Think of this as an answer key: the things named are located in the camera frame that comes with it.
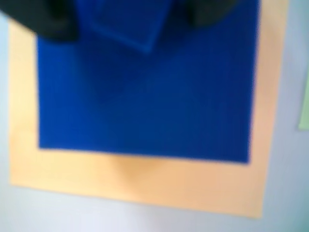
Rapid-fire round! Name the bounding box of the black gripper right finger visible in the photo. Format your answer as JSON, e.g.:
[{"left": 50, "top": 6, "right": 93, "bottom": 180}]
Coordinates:
[{"left": 187, "top": 0, "right": 245, "bottom": 28}]

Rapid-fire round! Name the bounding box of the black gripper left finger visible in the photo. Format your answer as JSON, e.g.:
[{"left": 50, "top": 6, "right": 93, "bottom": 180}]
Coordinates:
[{"left": 0, "top": 0, "right": 80, "bottom": 44}]

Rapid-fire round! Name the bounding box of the tiny blue cube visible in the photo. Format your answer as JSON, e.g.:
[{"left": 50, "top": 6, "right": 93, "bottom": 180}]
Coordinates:
[{"left": 76, "top": 0, "right": 171, "bottom": 54}]

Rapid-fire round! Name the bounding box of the large blue cube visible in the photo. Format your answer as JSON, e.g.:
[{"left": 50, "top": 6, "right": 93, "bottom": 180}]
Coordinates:
[{"left": 36, "top": 0, "right": 261, "bottom": 165}]

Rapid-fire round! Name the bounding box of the green paper square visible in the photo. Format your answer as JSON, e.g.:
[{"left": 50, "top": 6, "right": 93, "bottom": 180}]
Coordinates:
[{"left": 297, "top": 78, "right": 309, "bottom": 131}]

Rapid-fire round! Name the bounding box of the orange paper square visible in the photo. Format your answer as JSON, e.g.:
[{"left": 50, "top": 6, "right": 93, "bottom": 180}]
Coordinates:
[{"left": 8, "top": 0, "right": 290, "bottom": 220}]

